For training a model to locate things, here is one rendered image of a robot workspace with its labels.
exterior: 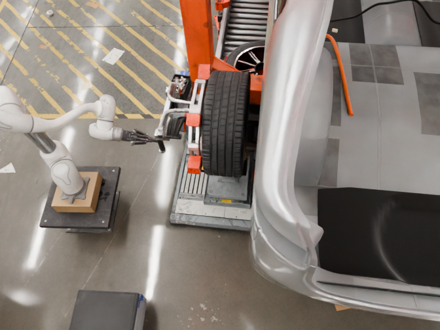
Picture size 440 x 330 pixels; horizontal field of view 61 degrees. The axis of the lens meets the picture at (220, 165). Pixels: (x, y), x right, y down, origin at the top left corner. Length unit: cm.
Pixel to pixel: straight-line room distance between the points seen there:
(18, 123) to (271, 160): 146
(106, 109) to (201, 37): 76
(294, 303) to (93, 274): 148
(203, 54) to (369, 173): 130
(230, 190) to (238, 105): 94
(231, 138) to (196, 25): 78
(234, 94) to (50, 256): 192
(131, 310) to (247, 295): 82
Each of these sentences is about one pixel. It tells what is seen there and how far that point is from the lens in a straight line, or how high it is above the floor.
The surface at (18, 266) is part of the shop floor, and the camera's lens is 329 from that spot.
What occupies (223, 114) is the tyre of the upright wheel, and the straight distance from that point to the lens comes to 206.
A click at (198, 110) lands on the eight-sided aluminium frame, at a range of 212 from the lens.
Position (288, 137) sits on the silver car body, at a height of 169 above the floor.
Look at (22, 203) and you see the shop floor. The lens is 351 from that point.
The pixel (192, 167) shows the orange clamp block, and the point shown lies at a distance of 218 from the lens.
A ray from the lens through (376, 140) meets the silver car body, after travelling 227.
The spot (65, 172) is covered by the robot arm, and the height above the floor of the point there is 67.
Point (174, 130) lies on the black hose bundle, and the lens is 218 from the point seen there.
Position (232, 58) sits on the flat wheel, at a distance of 328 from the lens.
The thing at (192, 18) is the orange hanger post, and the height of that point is 128.
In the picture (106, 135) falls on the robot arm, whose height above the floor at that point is 81.
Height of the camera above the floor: 275
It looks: 59 degrees down
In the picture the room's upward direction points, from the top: 4 degrees counter-clockwise
